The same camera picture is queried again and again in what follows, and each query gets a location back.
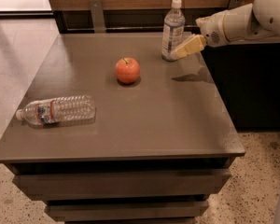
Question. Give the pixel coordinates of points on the grey drawer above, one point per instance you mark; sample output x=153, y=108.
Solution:
x=126, y=211
x=121, y=184

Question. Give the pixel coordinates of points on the metal wall rail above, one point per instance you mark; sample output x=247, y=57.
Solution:
x=138, y=29

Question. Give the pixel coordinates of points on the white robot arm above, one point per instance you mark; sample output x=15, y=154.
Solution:
x=251, y=22

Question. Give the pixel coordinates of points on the left metal wall bracket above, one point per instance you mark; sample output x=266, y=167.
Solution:
x=97, y=16

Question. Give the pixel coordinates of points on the white perforated gripper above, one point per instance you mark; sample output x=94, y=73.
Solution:
x=212, y=29

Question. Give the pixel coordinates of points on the right metal wall bracket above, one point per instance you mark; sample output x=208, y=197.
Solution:
x=234, y=3

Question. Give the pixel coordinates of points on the clear red label bottle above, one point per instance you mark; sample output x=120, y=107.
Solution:
x=59, y=109

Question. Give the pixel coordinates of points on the red apple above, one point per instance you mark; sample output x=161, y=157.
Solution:
x=127, y=70

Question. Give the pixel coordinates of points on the blue label plastic bottle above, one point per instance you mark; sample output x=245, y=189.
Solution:
x=173, y=28

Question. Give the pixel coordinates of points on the top grey drawer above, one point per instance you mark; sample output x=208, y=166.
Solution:
x=121, y=184

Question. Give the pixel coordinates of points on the metal wall bracket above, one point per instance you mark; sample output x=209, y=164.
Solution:
x=234, y=3
x=97, y=16

